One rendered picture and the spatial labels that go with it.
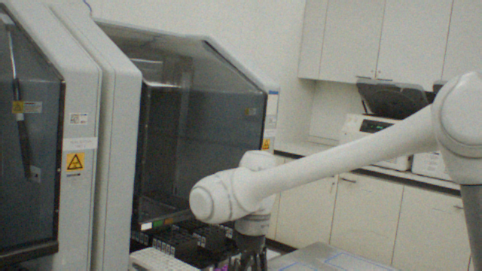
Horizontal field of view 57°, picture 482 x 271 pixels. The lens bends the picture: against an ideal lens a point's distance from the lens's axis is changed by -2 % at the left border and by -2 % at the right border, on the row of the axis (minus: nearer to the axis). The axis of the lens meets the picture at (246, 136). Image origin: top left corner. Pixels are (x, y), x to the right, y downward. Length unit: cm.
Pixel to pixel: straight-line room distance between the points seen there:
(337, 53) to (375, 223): 144
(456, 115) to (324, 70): 329
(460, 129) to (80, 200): 94
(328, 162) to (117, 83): 62
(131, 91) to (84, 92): 15
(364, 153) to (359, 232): 265
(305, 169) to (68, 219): 65
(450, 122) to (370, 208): 284
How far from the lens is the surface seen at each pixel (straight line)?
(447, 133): 73
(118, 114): 129
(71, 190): 126
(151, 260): 147
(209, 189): 96
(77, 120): 122
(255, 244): 117
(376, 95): 375
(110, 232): 137
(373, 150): 99
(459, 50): 362
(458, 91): 72
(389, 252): 356
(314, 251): 181
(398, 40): 375
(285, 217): 391
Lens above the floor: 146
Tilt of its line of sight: 7 degrees down
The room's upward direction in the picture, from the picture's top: 6 degrees clockwise
